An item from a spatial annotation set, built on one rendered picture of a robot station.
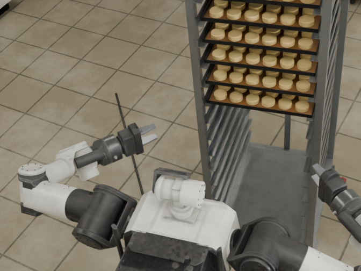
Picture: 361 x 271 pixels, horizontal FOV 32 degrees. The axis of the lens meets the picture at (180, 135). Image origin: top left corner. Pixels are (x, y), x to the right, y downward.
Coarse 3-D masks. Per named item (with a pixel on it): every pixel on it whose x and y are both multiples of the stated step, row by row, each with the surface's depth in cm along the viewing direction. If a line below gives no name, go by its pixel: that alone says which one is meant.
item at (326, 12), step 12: (324, 0) 194; (324, 12) 197; (324, 24) 200; (324, 36) 203; (324, 48) 206; (324, 60) 210; (324, 72) 213; (324, 84) 216; (324, 96) 220; (312, 156) 241; (312, 168) 246; (312, 180) 250; (312, 192) 255; (312, 204) 260; (312, 216) 265; (312, 228) 270; (312, 240) 276
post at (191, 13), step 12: (192, 0) 210; (192, 12) 213; (192, 24) 217; (192, 36) 220; (192, 48) 224; (192, 60) 228; (192, 72) 232; (204, 108) 244; (204, 132) 251; (204, 144) 256; (204, 156) 261; (204, 168) 266; (204, 180) 271
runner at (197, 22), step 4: (208, 0) 226; (204, 4) 222; (208, 4) 225; (200, 8) 219; (204, 8) 223; (200, 12) 219; (204, 12) 222; (196, 16) 216; (200, 16) 220; (196, 20) 216; (200, 20) 218; (196, 24) 217; (200, 24) 217; (204, 24) 217
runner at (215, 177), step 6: (240, 108) 306; (240, 114) 303; (240, 120) 300; (234, 126) 297; (234, 132) 294; (228, 138) 291; (228, 144) 289; (228, 150) 286; (222, 156) 284; (222, 162) 281; (216, 168) 278; (222, 168) 278; (216, 174) 276; (210, 180) 270; (216, 180) 274
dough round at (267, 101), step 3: (264, 96) 238; (267, 96) 238; (270, 96) 238; (264, 99) 237; (267, 99) 237; (270, 99) 236; (273, 99) 236; (264, 102) 236; (267, 102) 235; (270, 102) 235; (273, 102) 235; (264, 105) 236; (267, 105) 236; (270, 105) 236; (273, 105) 237
